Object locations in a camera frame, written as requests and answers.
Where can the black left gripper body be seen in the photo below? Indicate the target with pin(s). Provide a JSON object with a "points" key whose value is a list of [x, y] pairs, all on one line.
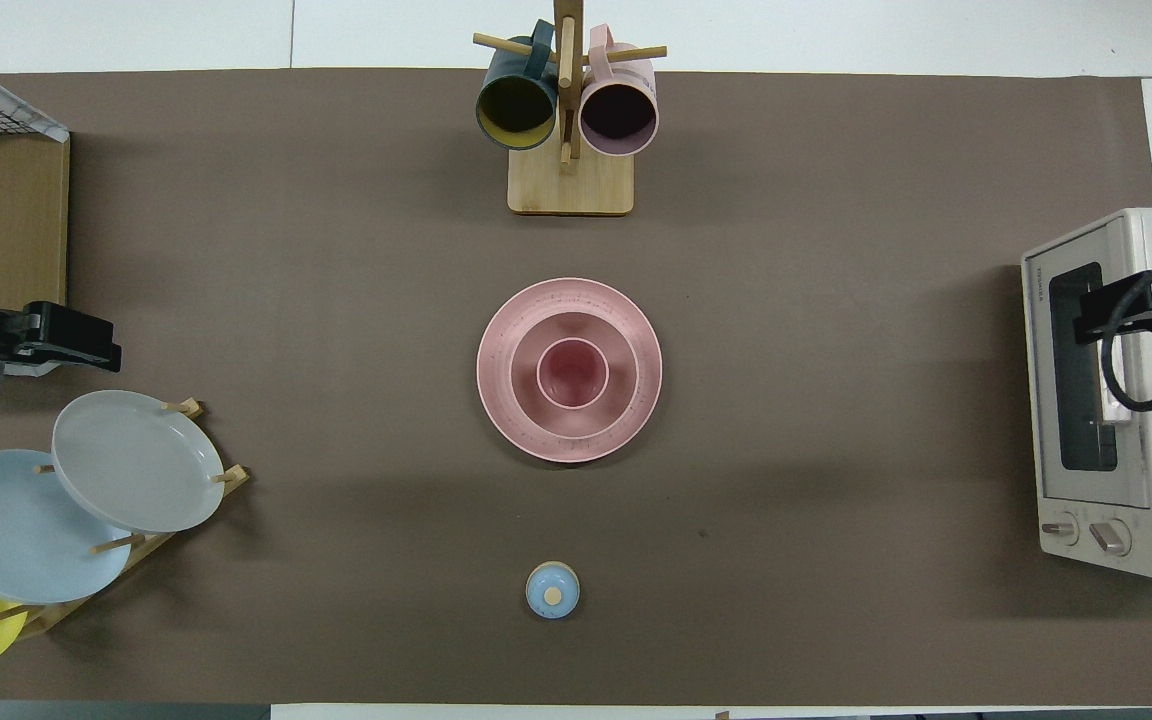
{"points": [[71, 335]]}

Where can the pink tumbler cup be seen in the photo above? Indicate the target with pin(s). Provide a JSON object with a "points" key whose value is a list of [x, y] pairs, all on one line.
{"points": [[573, 375]]}

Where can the pink bowl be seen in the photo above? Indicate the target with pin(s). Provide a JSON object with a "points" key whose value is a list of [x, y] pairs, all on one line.
{"points": [[624, 375]]}

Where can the grey plate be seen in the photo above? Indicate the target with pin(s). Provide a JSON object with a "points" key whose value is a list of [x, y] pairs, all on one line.
{"points": [[136, 460]]}

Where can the wooden shelf unit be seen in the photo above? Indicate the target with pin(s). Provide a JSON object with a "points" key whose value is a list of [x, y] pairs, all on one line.
{"points": [[16, 220]]}

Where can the wooden plate rack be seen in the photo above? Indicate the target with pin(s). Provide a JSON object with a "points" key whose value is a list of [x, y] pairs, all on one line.
{"points": [[236, 478]]}

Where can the light blue plate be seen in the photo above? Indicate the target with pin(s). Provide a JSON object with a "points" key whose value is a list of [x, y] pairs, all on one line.
{"points": [[6, 530]]}

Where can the toaster oven knob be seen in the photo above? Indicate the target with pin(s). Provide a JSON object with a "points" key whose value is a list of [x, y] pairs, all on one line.
{"points": [[1060, 529], [1110, 537]]}

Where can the brown table mat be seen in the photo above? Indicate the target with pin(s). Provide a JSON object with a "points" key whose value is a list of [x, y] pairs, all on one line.
{"points": [[336, 250]]}

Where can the pink speckled plate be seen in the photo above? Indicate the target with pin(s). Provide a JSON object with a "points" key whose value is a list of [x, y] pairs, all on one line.
{"points": [[569, 450]]}

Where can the dark teal mug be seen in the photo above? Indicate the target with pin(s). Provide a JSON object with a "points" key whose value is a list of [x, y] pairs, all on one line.
{"points": [[516, 105]]}

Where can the wooden mug tree stand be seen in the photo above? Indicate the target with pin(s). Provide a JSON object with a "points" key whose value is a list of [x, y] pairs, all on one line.
{"points": [[571, 190]]}

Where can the pale pink mug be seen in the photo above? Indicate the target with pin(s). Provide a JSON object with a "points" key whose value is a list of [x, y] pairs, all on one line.
{"points": [[619, 115]]}

